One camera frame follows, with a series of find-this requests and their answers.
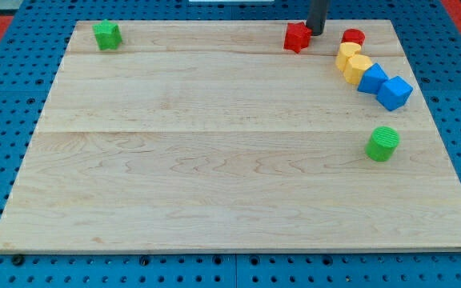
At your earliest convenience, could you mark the blue cube block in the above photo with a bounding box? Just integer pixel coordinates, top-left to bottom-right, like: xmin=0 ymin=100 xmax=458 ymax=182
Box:
xmin=376 ymin=76 xmax=413 ymax=111

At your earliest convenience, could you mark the blue triangle block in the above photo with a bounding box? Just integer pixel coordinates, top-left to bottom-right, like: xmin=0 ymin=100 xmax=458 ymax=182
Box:
xmin=358 ymin=63 xmax=389 ymax=94

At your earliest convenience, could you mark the green star block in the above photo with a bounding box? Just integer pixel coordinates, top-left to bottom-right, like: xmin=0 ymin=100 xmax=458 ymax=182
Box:
xmin=92 ymin=19 xmax=122 ymax=50

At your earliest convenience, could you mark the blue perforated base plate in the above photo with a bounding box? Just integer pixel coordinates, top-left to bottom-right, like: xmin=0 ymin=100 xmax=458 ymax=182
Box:
xmin=0 ymin=0 xmax=461 ymax=287

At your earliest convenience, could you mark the yellow heart block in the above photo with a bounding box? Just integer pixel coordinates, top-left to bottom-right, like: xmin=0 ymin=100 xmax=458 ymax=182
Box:
xmin=335 ymin=42 xmax=362 ymax=72

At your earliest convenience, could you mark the yellow hexagon block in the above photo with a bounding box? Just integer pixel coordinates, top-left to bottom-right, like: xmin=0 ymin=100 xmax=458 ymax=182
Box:
xmin=343 ymin=54 xmax=373 ymax=85

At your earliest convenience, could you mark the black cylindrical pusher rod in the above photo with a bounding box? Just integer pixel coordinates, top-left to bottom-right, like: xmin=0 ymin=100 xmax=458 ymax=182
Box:
xmin=306 ymin=0 xmax=331 ymax=36

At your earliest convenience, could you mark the green cylinder block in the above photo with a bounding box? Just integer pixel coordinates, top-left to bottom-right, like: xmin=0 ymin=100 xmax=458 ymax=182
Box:
xmin=365 ymin=126 xmax=400 ymax=162

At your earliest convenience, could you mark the wooden board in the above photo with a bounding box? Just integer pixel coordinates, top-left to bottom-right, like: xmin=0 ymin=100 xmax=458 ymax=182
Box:
xmin=0 ymin=20 xmax=461 ymax=255

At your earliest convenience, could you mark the red star block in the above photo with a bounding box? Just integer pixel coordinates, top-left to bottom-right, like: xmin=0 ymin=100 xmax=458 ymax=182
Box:
xmin=283 ymin=22 xmax=312 ymax=54

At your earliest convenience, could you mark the red cylinder block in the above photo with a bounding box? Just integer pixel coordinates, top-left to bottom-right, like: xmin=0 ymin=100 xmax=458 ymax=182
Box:
xmin=341 ymin=28 xmax=366 ymax=46

